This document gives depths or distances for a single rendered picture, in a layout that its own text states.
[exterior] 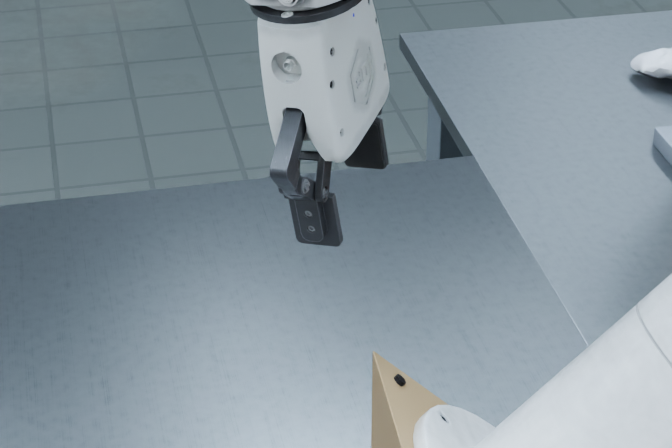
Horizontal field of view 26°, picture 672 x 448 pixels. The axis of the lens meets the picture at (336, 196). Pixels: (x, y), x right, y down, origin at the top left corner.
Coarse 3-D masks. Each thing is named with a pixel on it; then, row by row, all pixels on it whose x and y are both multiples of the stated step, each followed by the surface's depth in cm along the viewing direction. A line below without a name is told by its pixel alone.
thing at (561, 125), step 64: (448, 64) 169; (512, 64) 169; (576, 64) 169; (448, 128) 158; (512, 128) 155; (576, 128) 155; (640, 128) 155; (512, 192) 143; (576, 192) 143; (640, 192) 143; (576, 256) 133; (640, 256) 133; (576, 320) 124
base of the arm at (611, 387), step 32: (640, 320) 83; (608, 352) 84; (640, 352) 82; (576, 384) 84; (608, 384) 82; (640, 384) 81; (448, 416) 92; (512, 416) 88; (544, 416) 85; (576, 416) 83; (608, 416) 82; (640, 416) 81
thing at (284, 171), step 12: (288, 108) 91; (288, 120) 91; (300, 120) 90; (288, 132) 90; (300, 132) 90; (276, 144) 90; (288, 144) 90; (300, 144) 91; (276, 156) 90; (288, 156) 89; (276, 168) 89; (288, 168) 89; (276, 180) 90; (288, 180) 89; (288, 192) 91
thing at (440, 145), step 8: (432, 104) 176; (432, 112) 177; (432, 120) 177; (440, 120) 173; (432, 128) 177; (440, 128) 174; (432, 136) 178; (440, 136) 174; (448, 136) 175; (432, 144) 178; (440, 144) 175; (448, 144) 175; (432, 152) 179; (440, 152) 176; (448, 152) 176; (456, 152) 176
